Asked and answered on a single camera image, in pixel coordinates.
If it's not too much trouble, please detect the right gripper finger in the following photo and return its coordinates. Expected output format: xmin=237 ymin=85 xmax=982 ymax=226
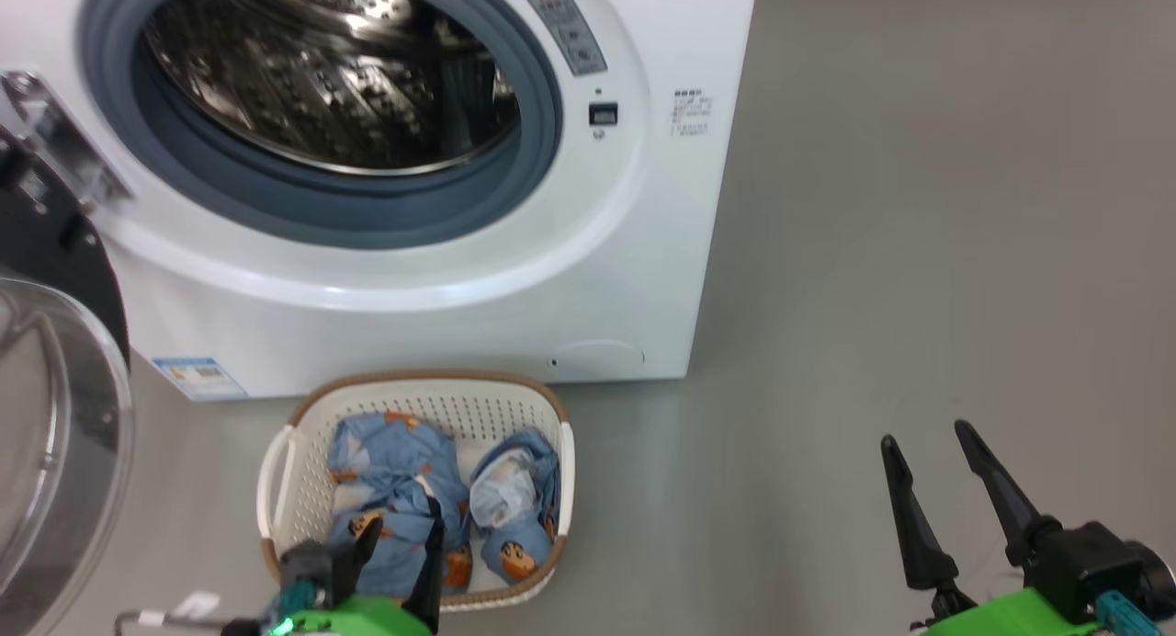
xmin=879 ymin=434 xmax=958 ymax=593
xmin=953 ymin=420 xmax=1064 ymax=568

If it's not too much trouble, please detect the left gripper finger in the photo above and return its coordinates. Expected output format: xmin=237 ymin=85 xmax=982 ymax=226
xmin=346 ymin=517 xmax=384 ymax=600
xmin=401 ymin=498 xmax=447 ymax=634

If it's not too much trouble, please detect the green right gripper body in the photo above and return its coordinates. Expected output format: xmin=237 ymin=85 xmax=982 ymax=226
xmin=910 ymin=581 xmax=1108 ymax=636

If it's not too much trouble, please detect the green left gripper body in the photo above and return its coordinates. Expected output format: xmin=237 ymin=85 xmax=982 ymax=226
xmin=266 ymin=595 xmax=438 ymax=636

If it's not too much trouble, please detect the large blue cartoon garment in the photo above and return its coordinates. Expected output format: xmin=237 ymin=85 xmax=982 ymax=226
xmin=326 ymin=413 xmax=474 ymax=600

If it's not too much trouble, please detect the small blue cartoon garment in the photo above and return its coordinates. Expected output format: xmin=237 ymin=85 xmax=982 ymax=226
xmin=469 ymin=431 xmax=561 ymax=586

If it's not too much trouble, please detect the white front-load washing machine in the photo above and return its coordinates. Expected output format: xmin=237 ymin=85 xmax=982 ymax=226
xmin=0 ymin=0 xmax=759 ymax=403

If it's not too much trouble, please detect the steel washer drum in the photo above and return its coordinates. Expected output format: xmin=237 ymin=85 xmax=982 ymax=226
xmin=142 ymin=0 xmax=522 ymax=176

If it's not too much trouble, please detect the silver door hinge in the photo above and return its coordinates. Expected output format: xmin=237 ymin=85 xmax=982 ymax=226
xmin=0 ymin=70 xmax=135 ymax=216

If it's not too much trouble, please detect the cream perforated laundry basket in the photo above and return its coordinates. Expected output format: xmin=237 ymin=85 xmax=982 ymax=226
xmin=257 ymin=371 xmax=576 ymax=614

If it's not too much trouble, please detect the blue energy label sticker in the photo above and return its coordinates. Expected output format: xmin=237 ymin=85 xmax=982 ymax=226
xmin=152 ymin=357 xmax=249 ymax=403

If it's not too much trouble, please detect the round white filter cover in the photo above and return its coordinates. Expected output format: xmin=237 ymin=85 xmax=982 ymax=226
xmin=548 ymin=340 xmax=645 ymax=380

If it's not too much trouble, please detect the small black text label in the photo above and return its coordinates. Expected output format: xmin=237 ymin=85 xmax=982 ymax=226
xmin=671 ymin=89 xmax=710 ymax=139

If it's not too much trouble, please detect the grey warning label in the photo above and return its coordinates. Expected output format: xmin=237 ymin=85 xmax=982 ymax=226
xmin=523 ymin=0 xmax=608 ymax=77

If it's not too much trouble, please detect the teal left cable connector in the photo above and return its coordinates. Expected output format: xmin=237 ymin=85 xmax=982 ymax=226
xmin=274 ymin=583 xmax=319 ymax=633

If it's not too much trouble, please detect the teal cable connector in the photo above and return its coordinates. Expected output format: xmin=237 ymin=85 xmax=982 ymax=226
xmin=274 ymin=583 xmax=319 ymax=633
xmin=1093 ymin=591 xmax=1151 ymax=636

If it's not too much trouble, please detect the teal right cable connector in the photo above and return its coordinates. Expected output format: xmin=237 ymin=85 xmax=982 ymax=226
xmin=1093 ymin=591 xmax=1151 ymax=636

